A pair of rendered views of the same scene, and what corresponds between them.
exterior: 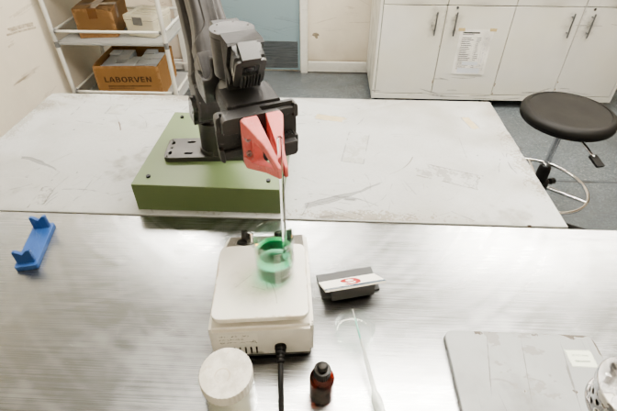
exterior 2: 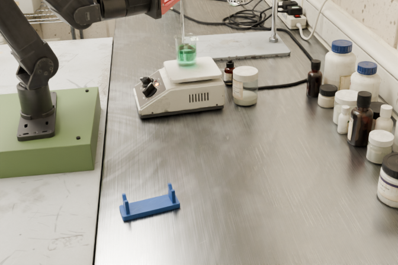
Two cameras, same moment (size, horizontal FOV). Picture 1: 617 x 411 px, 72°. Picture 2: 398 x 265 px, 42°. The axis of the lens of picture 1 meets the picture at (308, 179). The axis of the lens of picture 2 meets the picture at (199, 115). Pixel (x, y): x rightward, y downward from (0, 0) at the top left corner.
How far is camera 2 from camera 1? 1.28 m
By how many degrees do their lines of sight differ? 79
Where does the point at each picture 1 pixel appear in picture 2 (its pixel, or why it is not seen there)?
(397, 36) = not seen: outside the picture
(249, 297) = (205, 68)
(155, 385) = (245, 122)
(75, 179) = (35, 229)
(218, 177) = (81, 109)
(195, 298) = (186, 123)
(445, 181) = (67, 61)
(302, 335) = not seen: hidden behind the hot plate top
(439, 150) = not seen: hidden behind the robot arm
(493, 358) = (200, 51)
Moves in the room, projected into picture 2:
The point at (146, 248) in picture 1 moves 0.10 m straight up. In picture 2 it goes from (143, 152) to (139, 109)
